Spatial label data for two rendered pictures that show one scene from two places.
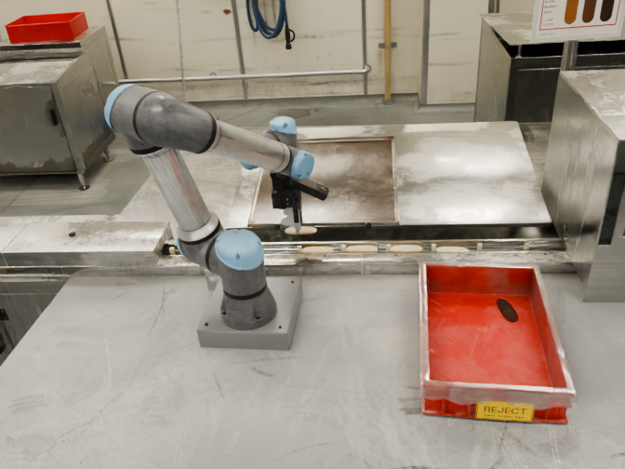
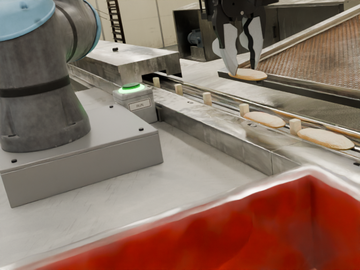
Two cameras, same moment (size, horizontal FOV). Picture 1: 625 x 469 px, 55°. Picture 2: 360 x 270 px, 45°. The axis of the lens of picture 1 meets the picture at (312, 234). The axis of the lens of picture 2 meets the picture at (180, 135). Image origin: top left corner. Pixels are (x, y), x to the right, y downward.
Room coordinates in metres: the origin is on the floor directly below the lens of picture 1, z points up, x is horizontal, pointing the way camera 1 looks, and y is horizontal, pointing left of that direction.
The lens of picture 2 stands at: (1.10, -0.55, 1.09)
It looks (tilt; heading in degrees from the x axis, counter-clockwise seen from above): 19 degrees down; 60
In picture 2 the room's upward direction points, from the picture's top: 9 degrees counter-clockwise
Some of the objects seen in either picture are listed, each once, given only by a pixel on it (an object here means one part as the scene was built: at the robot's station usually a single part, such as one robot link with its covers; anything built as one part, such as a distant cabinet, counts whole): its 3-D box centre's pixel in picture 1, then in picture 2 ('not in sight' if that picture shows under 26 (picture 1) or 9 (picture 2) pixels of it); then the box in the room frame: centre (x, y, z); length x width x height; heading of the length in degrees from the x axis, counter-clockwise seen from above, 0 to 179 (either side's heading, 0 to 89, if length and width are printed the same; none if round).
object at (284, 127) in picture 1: (283, 138); not in sight; (1.59, 0.06, 1.24); 0.09 x 0.08 x 0.11; 135
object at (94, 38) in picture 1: (66, 88); not in sight; (4.90, 1.93, 0.44); 0.70 x 0.55 x 0.87; 83
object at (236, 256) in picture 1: (239, 260); (25, 38); (1.27, 0.19, 1.05); 0.13 x 0.12 x 0.14; 45
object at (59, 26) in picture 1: (47, 27); not in sight; (4.90, 1.93, 0.93); 0.51 x 0.36 x 0.13; 87
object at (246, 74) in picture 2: (300, 229); (246, 73); (1.59, 0.04, 0.93); 0.10 x 0.04 x 0.01; 82
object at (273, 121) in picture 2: (317, 249); (263, 118); (1.58, -0.01, 0.86); 0.10 x 0.04 x 0.01; 83
